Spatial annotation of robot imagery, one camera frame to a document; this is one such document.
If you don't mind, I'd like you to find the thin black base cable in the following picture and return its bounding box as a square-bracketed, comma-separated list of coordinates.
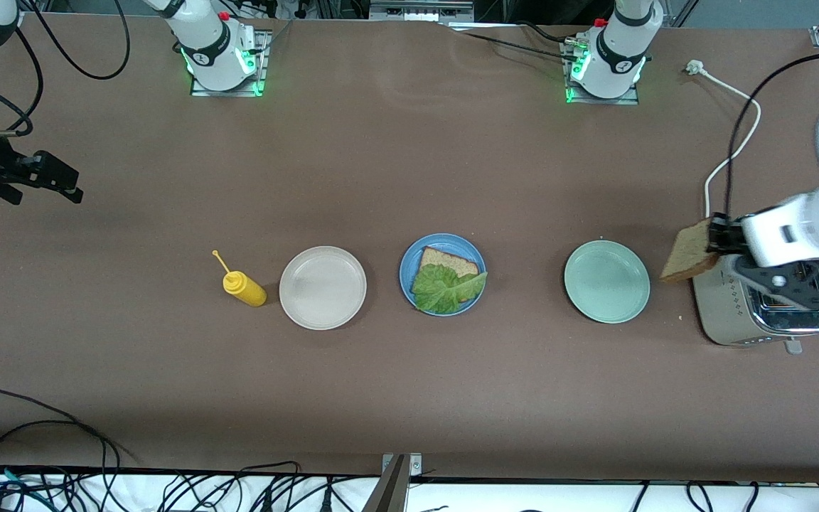
[445, 21, 582, 63]

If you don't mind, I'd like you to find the brown bread slice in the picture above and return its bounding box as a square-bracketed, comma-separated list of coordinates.
[660, 218, 722, 284]
[420, 246, 481, 278]

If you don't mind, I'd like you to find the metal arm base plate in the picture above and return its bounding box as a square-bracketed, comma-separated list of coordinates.
[191, 30, 269, 97]
[561, 39, 641, 106]

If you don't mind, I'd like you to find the green round plate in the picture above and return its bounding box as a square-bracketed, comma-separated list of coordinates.
[564, 240, 651, 325]

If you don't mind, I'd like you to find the blue round plate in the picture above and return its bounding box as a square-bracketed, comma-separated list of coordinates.
[399, 233, 487, 317]

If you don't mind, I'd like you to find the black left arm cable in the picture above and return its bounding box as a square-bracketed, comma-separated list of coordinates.
[724, 51, 819, 218]

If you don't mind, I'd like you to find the grey metal post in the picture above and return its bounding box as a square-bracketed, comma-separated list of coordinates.
[363, 455, 410, 512]

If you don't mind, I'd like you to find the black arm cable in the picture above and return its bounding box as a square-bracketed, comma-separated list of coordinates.
[724, 51, 819, 218]
[0, 0, 132, 137]

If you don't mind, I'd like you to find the yellow squeeze bottle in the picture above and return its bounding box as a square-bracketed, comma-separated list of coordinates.
[212, 250, 268, 308]

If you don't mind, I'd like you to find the grey metal bracket plate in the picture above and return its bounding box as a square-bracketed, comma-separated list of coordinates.
[383, 453, 423, 476]

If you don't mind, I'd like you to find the white toaster power cable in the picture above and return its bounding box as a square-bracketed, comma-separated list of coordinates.
[685, 60, 762, 218]

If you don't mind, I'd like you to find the beige round plate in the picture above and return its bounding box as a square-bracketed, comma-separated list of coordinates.
[279, 245, 368, 331]

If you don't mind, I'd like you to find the beige chrome toaster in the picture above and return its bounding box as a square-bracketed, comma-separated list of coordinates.
[690, 252, 819, 355]

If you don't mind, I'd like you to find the grey metal rail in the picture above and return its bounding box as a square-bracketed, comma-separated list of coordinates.
[369, 0, 474, 21]

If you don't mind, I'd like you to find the green lettuce leaf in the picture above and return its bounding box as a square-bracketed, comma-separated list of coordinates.
[411, 265, 488, 315]

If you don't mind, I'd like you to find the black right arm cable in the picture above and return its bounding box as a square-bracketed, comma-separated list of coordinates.
[0, 0, 132, 137]

